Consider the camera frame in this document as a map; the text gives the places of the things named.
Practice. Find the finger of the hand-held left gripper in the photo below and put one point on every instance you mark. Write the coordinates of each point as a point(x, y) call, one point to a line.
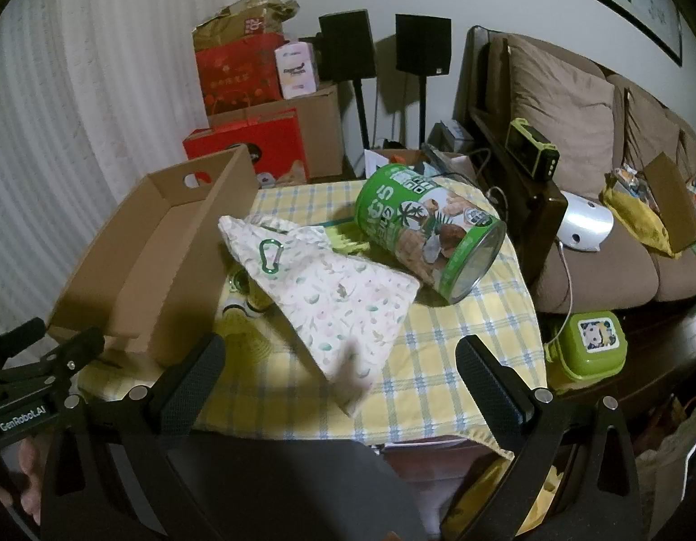
point(77, 349)
point(18, 341)

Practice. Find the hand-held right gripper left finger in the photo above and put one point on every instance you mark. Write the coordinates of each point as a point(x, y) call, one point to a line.
point(193, 375)

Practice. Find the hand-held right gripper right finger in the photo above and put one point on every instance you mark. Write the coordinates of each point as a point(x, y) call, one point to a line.
point(489, 383)

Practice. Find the green transparent bottle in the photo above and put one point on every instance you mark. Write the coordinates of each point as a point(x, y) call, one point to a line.
point(239, 286)

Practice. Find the floral cloth bag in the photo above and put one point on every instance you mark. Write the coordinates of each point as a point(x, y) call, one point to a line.
point(337, 304)

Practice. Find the green snack can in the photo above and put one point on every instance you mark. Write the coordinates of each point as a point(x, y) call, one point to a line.
point(415, 220)

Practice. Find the yellow shuttlecock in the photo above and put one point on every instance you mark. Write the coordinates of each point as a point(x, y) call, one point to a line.
point(348, 241)

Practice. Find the person's left hand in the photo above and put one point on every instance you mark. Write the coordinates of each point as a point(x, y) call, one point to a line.
point(29, 462)

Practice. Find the yellow plaid tablecloth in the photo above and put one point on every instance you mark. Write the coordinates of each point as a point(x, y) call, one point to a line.
point(438, 321)

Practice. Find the green lunch box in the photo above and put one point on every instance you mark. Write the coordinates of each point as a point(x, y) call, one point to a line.
point(584, 366)

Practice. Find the green carabiner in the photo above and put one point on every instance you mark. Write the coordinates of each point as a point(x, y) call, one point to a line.
point(261, 251)

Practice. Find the brown sofa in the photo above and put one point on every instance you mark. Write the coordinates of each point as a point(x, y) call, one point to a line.
point(596, 276)

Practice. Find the white dome device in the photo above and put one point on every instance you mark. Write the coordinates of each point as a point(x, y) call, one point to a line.
point(584, 220)

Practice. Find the beige bag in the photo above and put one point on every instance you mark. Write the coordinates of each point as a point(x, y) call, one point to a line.
point(669, 451)

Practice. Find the yellow cloth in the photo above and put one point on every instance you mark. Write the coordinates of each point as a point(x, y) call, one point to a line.
point(635, 208)

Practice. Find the green black device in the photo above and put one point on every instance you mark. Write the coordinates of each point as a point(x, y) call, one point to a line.
point(528, 149)

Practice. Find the red bag with oval label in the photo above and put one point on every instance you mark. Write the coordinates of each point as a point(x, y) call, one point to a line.
point(269, 141)

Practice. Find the open box with papers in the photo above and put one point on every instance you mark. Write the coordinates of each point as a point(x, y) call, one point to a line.
point(393, 156)

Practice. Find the white curtain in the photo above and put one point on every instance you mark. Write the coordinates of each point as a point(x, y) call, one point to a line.
point(72, 96)

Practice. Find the grey box device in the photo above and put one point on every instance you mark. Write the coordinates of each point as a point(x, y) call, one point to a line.
point(449, 134)

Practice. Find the small cardboard box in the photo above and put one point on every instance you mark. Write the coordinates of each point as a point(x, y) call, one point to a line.
point(672, 197)

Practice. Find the large brown cardboard box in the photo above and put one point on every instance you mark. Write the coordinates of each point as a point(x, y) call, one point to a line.
point(322, 129)

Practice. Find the black speaker stand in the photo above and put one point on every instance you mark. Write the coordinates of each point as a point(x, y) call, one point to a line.
point(361, 115)
point(423, 112)

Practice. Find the large tan cushion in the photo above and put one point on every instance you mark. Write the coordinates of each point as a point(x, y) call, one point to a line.
point(556, 101)

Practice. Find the red bag with gold print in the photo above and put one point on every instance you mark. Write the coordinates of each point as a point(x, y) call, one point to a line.
point(235, 79)

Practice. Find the white pink tissue pack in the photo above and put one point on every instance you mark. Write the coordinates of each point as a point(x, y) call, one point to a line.
point(296, 70)

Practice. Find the black speaker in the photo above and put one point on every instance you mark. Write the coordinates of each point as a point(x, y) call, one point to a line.
point(348, 45)
point(422, 45)

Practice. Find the torn gold paper bag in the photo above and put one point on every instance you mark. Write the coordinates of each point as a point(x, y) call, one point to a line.
point(235, 20)

